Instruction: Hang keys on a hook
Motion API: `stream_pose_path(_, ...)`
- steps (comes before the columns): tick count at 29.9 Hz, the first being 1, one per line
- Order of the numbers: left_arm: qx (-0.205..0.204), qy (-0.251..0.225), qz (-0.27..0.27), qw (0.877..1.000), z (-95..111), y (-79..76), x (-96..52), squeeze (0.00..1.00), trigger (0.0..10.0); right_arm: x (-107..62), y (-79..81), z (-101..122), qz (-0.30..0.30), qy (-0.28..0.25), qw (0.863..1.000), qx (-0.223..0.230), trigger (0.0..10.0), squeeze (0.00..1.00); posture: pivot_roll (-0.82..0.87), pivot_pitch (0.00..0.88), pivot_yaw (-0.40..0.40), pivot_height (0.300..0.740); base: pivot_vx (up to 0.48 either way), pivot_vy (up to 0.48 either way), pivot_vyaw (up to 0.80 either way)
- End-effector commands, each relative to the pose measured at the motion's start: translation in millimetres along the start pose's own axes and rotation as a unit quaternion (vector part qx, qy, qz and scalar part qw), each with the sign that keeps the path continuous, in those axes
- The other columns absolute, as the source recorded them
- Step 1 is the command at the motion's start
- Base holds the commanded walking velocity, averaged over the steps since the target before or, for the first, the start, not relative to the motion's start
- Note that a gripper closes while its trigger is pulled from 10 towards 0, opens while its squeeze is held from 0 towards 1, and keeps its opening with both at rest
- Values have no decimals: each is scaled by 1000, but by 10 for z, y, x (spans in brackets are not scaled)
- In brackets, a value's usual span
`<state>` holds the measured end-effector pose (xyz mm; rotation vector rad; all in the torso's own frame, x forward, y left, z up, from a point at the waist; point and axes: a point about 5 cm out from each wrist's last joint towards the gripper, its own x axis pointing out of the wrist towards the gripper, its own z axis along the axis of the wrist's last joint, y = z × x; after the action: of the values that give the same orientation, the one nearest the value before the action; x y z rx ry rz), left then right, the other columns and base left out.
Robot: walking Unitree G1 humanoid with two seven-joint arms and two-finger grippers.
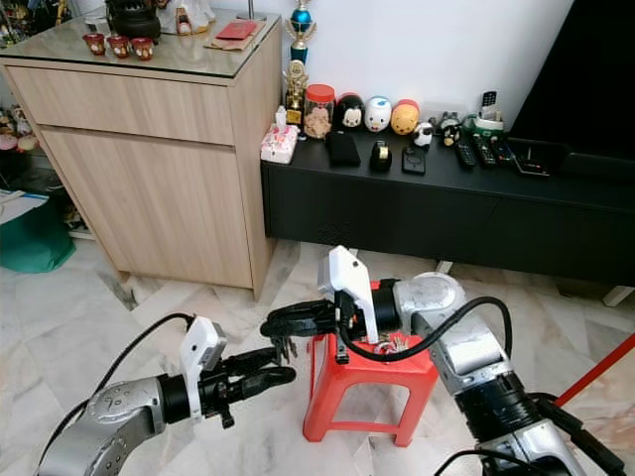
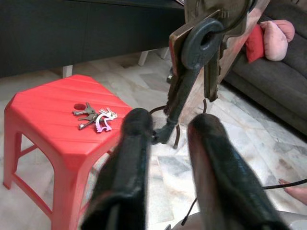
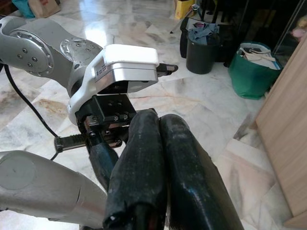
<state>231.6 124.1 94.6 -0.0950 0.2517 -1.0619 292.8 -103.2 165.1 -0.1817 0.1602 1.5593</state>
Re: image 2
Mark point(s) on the dark grey sofa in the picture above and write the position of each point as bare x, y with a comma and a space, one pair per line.
263, 79

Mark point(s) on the wooden key rack board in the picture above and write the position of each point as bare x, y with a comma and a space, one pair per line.
237, 50

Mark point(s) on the red cushion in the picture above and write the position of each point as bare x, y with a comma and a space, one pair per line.
254, 45

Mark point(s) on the dark cabinet with white legs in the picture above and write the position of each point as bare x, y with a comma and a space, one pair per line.
72, 31

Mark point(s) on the pink silver dragon key charm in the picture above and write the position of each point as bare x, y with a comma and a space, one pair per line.
102, 119

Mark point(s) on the person's bare foot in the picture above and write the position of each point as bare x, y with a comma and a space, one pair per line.
297, 194

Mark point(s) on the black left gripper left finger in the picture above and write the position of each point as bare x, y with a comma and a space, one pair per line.
129, 167

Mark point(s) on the black headed key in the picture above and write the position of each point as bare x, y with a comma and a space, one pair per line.
194, 48

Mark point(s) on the brass key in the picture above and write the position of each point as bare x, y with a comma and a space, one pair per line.
212, 83

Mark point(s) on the small silver key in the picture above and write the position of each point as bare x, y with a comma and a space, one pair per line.
87, 110
90, 117
84, 124

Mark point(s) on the pink cushion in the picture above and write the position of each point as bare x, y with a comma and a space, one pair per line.
275, 40

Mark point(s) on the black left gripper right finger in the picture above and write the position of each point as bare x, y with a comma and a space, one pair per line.
227, 179

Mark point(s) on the red plastic stool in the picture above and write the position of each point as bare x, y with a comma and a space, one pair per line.
48, 100

